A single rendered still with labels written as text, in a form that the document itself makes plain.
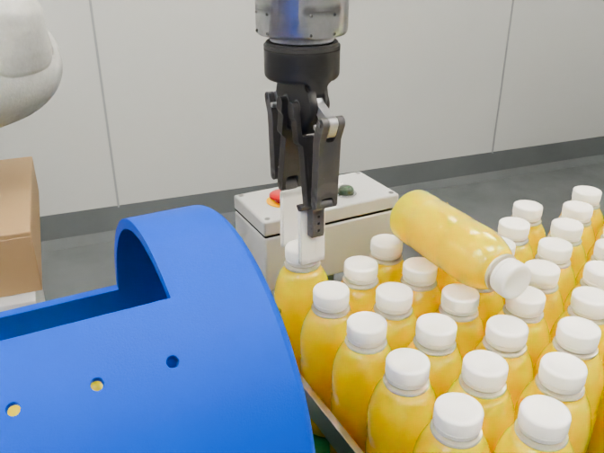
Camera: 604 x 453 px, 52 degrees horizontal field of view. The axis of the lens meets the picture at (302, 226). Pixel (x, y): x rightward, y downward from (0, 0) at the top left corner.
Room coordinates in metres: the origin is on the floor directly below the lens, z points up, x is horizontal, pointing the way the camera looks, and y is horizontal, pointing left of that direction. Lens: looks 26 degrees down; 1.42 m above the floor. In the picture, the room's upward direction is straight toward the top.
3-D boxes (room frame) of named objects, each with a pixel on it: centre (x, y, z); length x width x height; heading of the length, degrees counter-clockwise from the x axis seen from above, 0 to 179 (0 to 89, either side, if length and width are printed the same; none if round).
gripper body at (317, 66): (0.63, 0.00, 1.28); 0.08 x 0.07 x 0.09; 27
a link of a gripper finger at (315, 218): (0.59, -0.02, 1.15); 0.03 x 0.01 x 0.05; 27
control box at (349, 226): (0.78, -0.02, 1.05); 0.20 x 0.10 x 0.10; 118
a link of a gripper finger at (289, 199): (0.65, 0.01, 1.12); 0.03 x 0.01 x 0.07; 117
